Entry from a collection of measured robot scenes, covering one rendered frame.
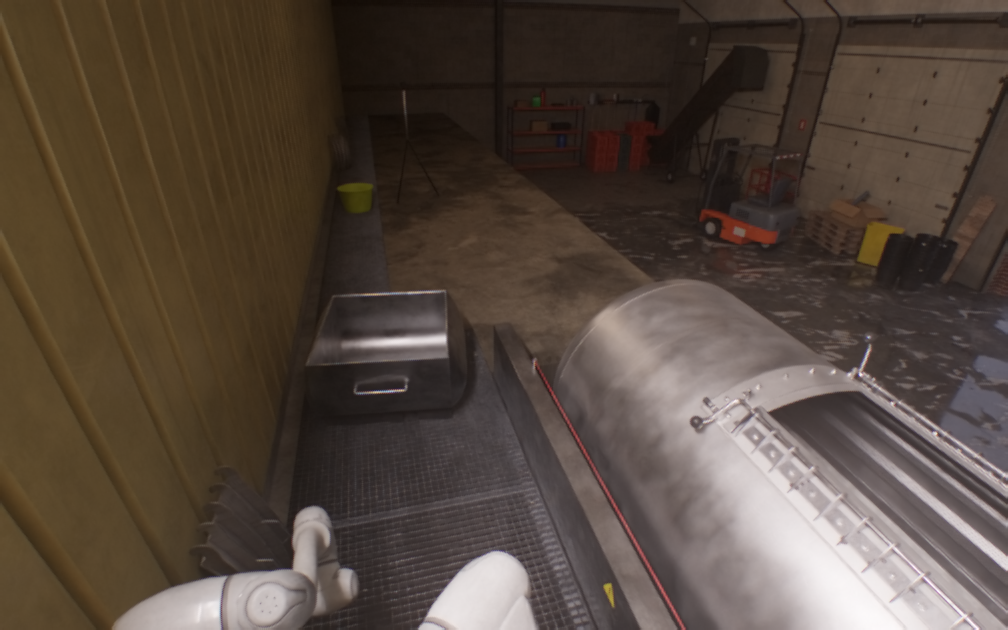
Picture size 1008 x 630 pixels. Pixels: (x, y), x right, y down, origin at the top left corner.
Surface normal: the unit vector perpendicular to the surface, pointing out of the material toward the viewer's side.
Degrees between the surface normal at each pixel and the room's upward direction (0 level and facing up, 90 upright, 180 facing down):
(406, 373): 92
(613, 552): 2
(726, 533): 55
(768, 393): 15
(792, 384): 7
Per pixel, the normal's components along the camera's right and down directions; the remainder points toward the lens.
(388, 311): 0.11, 0.48
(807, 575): -0.68, -0.54
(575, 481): 0.00, -0.86
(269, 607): 0.33, -0.49
